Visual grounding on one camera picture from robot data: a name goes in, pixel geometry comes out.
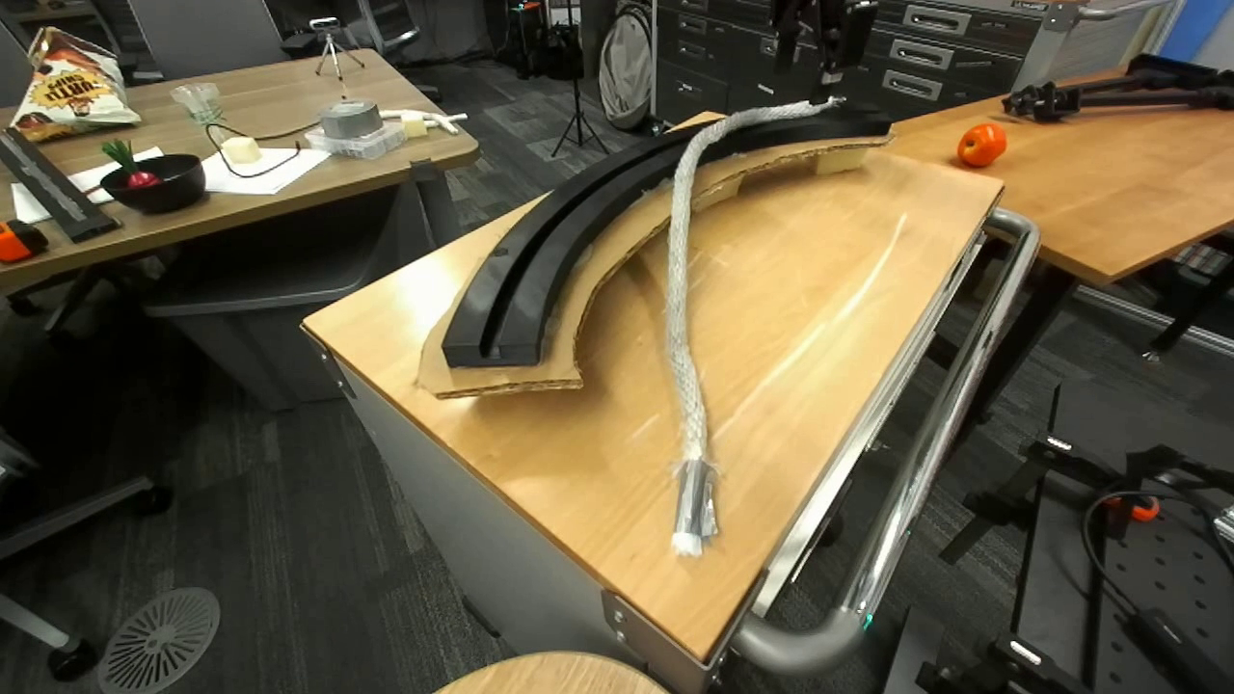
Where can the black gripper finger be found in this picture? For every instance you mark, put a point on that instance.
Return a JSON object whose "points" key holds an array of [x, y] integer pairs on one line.
{"points": [[789, 25], [831, 31]]}

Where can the orange round object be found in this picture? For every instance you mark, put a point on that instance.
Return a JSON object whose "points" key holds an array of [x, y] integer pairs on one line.
{"points": [[15, 245]]}

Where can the dark drawer cabinet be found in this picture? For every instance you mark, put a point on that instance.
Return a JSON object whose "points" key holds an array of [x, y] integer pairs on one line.
{"points": [[720, 53]]}

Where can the white round fan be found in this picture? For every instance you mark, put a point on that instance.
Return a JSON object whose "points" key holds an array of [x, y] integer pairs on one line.
{"points": [[627, 73]]}

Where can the small orange fruit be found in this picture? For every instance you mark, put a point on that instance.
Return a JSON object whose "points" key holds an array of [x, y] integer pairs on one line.
{"points": [[981, 145]]}

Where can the black light stand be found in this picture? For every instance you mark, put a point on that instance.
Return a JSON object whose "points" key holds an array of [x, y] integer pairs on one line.
{"points": [[579, 110]]}

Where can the black folded tripod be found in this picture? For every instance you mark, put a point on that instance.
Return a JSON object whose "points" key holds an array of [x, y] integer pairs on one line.
{"points": [[1055, 103]]}

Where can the grey plastic bin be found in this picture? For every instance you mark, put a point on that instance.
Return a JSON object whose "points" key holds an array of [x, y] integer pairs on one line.
{"points": [[1092, 42]]}

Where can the wooden desk with tripod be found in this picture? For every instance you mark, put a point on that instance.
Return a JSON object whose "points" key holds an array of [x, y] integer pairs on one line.
{"points": [[1132, 195]]}

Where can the black curved channel track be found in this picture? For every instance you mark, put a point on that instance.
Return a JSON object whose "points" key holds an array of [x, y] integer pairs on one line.
{"points": [[543, 304]]}

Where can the white plastic connector piece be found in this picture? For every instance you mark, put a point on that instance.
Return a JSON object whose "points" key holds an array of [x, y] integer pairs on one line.
{"points": [[418, 120]]}

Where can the grey round tape roll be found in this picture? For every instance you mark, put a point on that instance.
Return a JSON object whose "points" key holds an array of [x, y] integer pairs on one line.
{"points": [[349, 120]]}

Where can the small white mini tripod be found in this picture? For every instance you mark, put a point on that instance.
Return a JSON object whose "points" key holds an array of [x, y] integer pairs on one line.
{"points": [[334, 42]]}

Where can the wooden desk with clutter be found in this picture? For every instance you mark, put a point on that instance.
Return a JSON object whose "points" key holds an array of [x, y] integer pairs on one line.
{"points": [[282, 97]]}

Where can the white paper sheet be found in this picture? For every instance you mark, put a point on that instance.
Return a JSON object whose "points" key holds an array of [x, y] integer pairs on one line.
{"points": [[291, 175], [24, 205]]}

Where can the orange black clamp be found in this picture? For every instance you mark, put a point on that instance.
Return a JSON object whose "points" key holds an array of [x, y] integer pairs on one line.
{"points": [[1142, 511]]}

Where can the white cart cabinet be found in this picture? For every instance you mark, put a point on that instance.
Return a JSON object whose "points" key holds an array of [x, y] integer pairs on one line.
{"points": [[476, 516]]}

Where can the clear plastic bag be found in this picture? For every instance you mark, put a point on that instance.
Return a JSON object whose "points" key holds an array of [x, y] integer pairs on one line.
{"points": [[197, 103]]}

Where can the black bowl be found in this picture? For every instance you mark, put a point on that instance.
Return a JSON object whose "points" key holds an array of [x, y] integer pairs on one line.
{"points": [[177, 190]]}

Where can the black perforated optical table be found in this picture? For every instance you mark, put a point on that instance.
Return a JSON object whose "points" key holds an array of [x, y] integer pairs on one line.
{"points": [[1157, 580]]}

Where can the red toy with green leaves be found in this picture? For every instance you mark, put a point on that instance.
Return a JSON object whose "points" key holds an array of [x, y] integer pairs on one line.
{"points": [[145, 178]]}

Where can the round wooden stool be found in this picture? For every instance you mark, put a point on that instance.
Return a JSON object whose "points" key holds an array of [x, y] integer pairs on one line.
{"points": [[552, 677]]}

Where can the yellow chip bag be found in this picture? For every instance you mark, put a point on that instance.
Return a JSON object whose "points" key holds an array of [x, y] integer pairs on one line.
{"points": [[73, 94]]}

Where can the long black flat bar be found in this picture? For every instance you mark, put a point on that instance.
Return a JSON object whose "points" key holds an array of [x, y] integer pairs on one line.
{"points": [[51, 190]]}

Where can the grey office chair base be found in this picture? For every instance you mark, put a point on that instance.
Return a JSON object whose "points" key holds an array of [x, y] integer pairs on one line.
{"points": [[78, 508]]}

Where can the round perforated floor disc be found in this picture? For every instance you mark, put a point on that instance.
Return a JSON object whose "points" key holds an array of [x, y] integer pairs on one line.
{"points": [[156, 639]]}

